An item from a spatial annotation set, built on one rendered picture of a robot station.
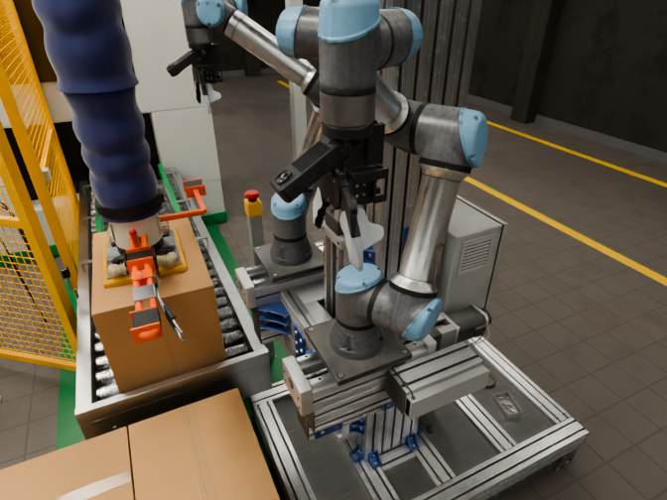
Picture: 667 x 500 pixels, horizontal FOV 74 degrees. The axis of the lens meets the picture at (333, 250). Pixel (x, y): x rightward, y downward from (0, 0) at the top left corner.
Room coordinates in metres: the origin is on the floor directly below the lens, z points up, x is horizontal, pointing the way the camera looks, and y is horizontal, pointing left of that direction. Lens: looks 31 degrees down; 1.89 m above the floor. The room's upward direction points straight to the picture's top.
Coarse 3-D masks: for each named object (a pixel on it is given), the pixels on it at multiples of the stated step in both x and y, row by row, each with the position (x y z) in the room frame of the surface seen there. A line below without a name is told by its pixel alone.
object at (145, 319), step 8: (136, 312) 0.96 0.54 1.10; (144, 312) 0.96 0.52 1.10; (152, 312) 0.96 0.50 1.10; (136, 320) 0.92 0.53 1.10; (144, 320) 0.92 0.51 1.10; (152, 320) 0.92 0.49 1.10; (160, 320) 0.95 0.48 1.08; (136, 328) 0.89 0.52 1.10; (144, 328) 0.90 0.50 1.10; (152, 328) 0.90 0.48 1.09; (160, 328) 0.91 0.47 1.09; (136, 336) 0.89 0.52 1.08; (160, 336) 0.91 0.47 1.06
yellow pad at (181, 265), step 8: (176, 232) 1.65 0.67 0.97; (176, 240) 1.58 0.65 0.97; (168, 248) 1.47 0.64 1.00; (176, 248) 1.51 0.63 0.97; (184, 256) 1.47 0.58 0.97; (176, 264) 1.40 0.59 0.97; (184, 264) 1.41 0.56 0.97; (160, 272) 1.35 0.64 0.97; (168, 272) 1.36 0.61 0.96; (176, 272) 1.37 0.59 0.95
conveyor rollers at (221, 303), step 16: (176, 192) 3.02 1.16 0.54; (192, 224) 2.54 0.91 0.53; (208, 272) 1.97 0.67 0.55; (224, 304) 1.72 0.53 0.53; (224, 320) 1.58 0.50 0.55; (96, 336) 1.48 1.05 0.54; (224, 336) 1.47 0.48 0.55; (240, 336) 1.48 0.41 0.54; (96, 352) 1.39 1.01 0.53; (240, 352) 1.39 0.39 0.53; (112, 384) 1.20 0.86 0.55
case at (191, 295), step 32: (96, 256) 1.49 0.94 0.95; (192, 256) 1.49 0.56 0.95; (96, 288) 1.28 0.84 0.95; (128, 288) 1.28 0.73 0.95; (160, 288) 1.28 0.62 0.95; (192, 288) 1.28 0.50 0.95; (96, 320) 1.14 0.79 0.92; (128, 320) 1.18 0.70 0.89; (192, 320) 1.26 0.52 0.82; (128, 352) 1.16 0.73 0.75; (160, 352) 1.20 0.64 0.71; (192, 352) 1.25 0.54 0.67; (224, 352) 1.30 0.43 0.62; (128, 384) 1.15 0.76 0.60
